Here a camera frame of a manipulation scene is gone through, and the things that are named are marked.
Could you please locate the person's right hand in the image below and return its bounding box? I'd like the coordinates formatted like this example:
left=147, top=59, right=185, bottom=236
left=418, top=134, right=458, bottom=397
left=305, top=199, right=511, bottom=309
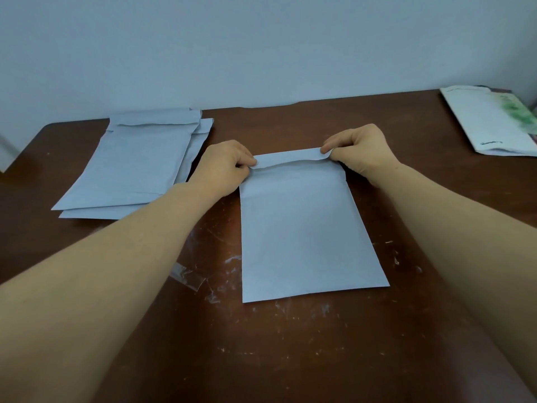
left=320, top=123, right=401, bottom=188

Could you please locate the person's left hand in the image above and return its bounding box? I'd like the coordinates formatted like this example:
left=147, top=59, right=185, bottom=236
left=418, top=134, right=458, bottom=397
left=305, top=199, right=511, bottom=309
left=187, top=140, right=258, bottom=200

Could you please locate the pale blue paper envelope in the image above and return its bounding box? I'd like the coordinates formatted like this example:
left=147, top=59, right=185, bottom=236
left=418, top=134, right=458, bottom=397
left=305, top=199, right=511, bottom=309
left=59, top=118, right=215, bottom=221
left=239, top=147, right=390, bottom=304
left=51, top=108, right=202, bottom=211

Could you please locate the person's right forearm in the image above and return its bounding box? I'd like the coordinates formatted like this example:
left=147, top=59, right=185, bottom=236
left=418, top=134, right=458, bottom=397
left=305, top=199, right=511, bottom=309
left=368, top=162, right=537, bottom=397

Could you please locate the person's left forearm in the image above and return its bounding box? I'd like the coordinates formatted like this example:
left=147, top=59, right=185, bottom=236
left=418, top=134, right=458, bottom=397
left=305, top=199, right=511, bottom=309
left=0, top=182, right=219, bottom=403

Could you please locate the clear plastic tape strip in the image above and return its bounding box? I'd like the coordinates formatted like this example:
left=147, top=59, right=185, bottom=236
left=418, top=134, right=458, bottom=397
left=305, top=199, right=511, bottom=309
left=169, top=263, right=206, bottom=292

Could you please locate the white and green printed booklet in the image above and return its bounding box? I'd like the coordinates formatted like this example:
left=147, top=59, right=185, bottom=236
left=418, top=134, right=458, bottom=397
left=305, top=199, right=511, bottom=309
left=440, top=85, right=537, bottom=157

